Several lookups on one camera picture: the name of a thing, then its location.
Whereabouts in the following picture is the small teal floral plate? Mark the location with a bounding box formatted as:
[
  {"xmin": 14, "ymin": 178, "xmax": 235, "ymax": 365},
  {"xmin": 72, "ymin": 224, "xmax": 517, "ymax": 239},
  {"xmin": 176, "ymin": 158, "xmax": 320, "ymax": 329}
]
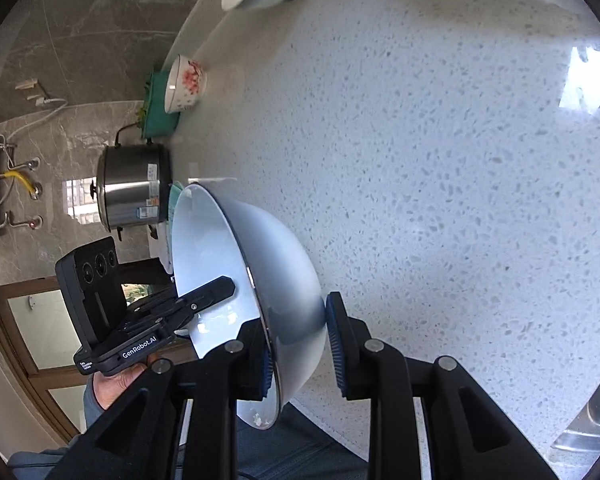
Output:
[{"xmin": 161, "ymin": 181, "xmax": 184, "ymax": 274}]

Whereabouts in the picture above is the blue left sleeve forearm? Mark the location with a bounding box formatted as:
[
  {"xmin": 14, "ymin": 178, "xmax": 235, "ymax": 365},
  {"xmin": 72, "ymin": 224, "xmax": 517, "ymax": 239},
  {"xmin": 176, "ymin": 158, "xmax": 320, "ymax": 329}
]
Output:
[{"xmin": 6, "ymin": 379, "xmax": 104, "ymax": 480}]

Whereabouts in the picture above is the person's left hand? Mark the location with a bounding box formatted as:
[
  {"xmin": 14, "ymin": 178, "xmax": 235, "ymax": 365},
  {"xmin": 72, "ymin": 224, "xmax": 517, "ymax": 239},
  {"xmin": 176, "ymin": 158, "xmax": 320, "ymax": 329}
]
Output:
[{"xmin": 85, "ymin": 356, "xmax": 157, "ymax": 411}]

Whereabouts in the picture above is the stainless steel rice cooker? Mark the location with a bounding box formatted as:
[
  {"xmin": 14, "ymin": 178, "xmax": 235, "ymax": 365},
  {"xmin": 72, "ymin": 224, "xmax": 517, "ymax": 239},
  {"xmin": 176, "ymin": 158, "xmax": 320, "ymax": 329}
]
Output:
[{"xmin": 90, "ymin": 144, "xmax": 172, "ymax": 232}]

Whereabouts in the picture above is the red floral white bowl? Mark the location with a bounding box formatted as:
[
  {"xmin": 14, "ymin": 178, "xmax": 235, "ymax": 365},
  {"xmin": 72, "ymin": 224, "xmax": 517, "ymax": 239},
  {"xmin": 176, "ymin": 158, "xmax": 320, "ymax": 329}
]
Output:
[{"xmin": 164, "ymin": 55, "xmax": 207, "ymax": 114}]

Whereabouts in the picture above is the yellow gas hose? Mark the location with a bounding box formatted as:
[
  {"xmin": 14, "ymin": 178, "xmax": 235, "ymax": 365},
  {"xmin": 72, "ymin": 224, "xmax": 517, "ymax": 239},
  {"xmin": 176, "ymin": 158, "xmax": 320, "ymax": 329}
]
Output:
[{"xmin": 0, "ymin": 169, "xmax": 39, "ymax": 196}]

